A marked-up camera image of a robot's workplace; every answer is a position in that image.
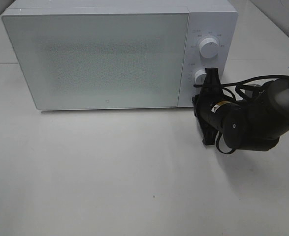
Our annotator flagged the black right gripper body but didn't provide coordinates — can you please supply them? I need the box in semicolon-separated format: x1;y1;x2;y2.
194;86;226;146

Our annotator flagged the white timer knob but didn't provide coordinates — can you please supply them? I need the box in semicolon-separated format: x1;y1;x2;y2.
194;69;207;85

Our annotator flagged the white microwave door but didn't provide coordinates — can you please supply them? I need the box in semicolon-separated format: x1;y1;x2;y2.
2;14;188;110

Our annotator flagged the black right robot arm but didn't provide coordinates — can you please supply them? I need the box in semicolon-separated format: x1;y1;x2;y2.
193;68;289;154

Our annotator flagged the white upper power knob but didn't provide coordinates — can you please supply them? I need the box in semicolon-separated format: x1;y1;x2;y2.
198;35;219;59

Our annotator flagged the white microwave oven body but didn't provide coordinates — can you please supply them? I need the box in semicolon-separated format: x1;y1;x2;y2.
1;0;238;110

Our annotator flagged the black camera cable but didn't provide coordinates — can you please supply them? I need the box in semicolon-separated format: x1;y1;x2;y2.
214;65;289;155

